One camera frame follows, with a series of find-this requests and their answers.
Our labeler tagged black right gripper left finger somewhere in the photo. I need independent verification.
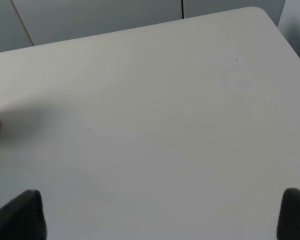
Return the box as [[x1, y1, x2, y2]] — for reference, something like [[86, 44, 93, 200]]
[[0, 190, 47, 240]]

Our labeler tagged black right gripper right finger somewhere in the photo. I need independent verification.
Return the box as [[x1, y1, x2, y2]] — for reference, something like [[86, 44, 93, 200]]
[[276, 188, 300, 240]]

